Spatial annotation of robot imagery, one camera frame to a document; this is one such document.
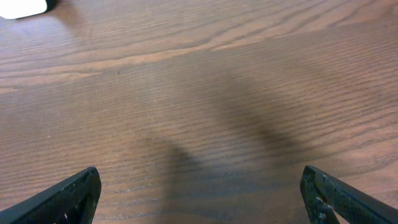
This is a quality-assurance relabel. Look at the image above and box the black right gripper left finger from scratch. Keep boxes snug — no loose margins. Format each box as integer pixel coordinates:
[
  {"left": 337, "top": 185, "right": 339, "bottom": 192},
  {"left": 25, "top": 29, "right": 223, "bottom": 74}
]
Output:
[{"left": 1, "top": 167, "right": 101, "bottom": 224}]

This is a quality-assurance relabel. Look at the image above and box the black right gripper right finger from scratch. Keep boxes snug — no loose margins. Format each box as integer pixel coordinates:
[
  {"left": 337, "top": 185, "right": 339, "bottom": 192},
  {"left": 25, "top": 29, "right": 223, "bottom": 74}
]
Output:
[{"left": 300, "top": 166, "right": 397, "bottom": 224}]

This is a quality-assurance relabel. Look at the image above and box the white barcode scanner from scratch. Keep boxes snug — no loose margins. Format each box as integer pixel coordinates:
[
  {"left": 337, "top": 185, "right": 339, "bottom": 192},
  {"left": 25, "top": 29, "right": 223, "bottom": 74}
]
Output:
[{"left": 1, "top": 0, "right": 58, "bottom": 20}]

